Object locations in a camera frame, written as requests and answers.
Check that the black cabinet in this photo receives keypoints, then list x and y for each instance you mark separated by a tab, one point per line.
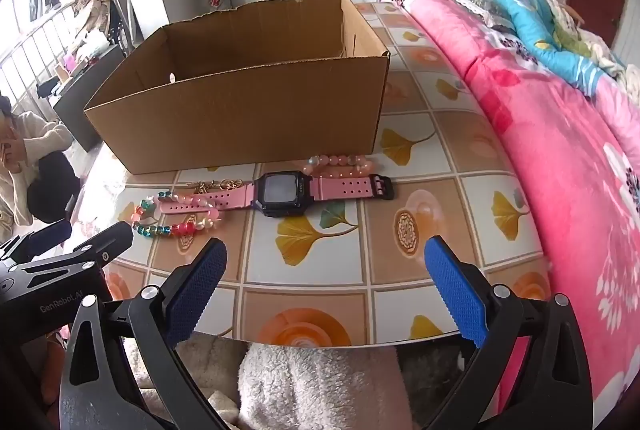
85	100

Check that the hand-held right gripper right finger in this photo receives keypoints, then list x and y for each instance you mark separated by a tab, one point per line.
455	290

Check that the pile of clothes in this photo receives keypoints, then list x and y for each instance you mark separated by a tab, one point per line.
95	25

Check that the blue floral pillow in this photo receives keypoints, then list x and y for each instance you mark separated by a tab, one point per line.
525	25

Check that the brown cardboard box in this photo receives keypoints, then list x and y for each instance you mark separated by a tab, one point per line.
240	120

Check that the fluffy white clothing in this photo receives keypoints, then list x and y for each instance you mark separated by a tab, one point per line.
310	385

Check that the pink floral blanket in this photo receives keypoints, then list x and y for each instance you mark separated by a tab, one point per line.
550	135

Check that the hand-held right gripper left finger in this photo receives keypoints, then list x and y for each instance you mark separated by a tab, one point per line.
200	290

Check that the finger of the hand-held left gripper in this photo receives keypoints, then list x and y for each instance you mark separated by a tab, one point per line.
47	235
100	250

